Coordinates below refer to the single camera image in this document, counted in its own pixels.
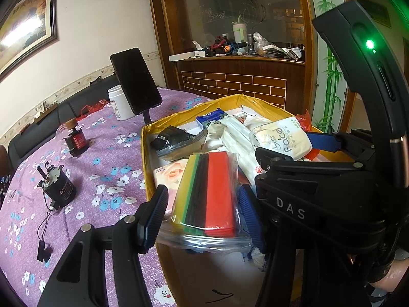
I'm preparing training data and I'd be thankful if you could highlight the black cylindrical motor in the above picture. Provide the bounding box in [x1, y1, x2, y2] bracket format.
[37, 165, 77, 212]

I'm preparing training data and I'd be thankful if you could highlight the wooden ornament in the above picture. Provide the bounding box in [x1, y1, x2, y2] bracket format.
[33, 101, 60, 124]

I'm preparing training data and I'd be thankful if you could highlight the person's right hand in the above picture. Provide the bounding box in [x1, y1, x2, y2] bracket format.
[347, 253, 406, 298]

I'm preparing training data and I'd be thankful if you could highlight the large framed painting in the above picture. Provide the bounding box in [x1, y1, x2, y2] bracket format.
[0, 0, 60, 82]

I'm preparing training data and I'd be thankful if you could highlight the white plastic jar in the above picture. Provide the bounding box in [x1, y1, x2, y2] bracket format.
[108, 85, 136, 121]

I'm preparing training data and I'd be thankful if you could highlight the wooden cabinet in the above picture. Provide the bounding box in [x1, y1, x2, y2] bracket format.
[147, 0, 357, 125]

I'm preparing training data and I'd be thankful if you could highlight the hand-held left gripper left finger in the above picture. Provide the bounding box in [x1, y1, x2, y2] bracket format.
[38, 185, 169, 307]

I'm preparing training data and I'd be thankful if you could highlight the blue white tissue packet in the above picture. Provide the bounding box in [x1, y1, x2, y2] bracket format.
[196, 108, 229, 128]

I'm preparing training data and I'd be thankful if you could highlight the cream tissue packet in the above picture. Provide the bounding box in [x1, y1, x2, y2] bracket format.
[249, 117, 313, 162]

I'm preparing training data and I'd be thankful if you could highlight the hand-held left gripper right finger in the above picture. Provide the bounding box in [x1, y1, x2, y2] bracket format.
[237, 185, 358, 307]

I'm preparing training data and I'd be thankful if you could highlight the black phone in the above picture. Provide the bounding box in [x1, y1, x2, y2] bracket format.
[110, 47, 163, 116]

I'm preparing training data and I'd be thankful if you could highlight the white flat box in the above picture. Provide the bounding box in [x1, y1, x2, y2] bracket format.
[169, 50, 207, 62]

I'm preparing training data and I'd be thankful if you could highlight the black foil packet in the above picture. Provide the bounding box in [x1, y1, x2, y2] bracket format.
[150, 125, 208, 162]

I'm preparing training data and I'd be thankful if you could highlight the black phone stand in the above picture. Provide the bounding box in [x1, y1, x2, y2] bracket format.
[141, 107, 157, 125]

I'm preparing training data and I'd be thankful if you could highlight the pack of coloured cloths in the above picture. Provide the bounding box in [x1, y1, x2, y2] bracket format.
[158, 150, 253, 253]

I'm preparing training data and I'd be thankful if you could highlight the black sofa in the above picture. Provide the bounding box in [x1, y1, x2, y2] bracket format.
[7, 75, 119, 173]

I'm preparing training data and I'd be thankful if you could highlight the pink rose tissue pack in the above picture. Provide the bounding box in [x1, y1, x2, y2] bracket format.
[153, 159, 189, 221]

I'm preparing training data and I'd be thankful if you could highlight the bamboo wall panel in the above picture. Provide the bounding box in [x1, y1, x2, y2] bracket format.
[303, 0, 352, 133]

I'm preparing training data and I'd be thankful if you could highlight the red plastic bag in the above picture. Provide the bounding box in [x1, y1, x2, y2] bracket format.
[296, 109, 320, 162]

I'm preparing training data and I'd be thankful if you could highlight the large red bag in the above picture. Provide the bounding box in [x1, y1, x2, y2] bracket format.
[77, 99, 109, 120]

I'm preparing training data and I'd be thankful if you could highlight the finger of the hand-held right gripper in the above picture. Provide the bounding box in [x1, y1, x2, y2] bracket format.
[304, 129, 374, 162]
[255, 146, 365, 171]

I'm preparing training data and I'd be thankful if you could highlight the small black red-label motor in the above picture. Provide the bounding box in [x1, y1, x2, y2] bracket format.
[64, 118, 93, 158]

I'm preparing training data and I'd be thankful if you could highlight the dark framed wall picture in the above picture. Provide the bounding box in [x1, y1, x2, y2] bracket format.
[355, 0, 392, 28]

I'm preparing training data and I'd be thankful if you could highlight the white bottle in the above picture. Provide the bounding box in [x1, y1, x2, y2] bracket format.
[232, 21, 246, 43]

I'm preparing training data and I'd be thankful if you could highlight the clear plastic cup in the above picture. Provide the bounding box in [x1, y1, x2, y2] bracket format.
[56, 123, 72, 141]

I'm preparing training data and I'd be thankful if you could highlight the yellow cardboard box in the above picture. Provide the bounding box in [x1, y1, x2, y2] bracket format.
[141, 93, 355, 307]

